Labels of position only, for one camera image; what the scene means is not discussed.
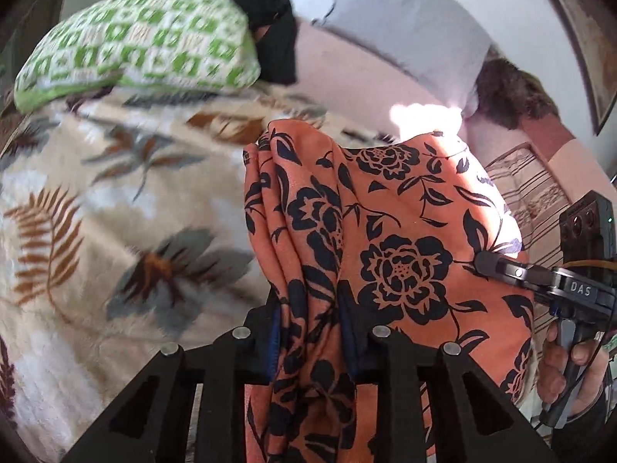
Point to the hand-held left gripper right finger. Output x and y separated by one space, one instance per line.
385 361

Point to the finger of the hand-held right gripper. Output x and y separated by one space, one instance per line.
511 270

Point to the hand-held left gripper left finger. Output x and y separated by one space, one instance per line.
262 347

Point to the orange floral garment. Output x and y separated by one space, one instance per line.
409 212

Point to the person's right forearm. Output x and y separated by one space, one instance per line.
588 434

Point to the person's right hand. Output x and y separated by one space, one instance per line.
576 376

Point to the striped pillow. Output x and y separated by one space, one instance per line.
535 202

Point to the brown furry cushion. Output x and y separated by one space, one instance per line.
516 96

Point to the cream leaf-print blanket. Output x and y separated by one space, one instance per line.
120 202

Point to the pink bed sheet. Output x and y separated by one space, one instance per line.
347 72

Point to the grey pillow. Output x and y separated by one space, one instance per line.
409 19

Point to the black cloth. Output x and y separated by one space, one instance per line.
274 33

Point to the green checked pillow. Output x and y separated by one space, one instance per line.
135 43

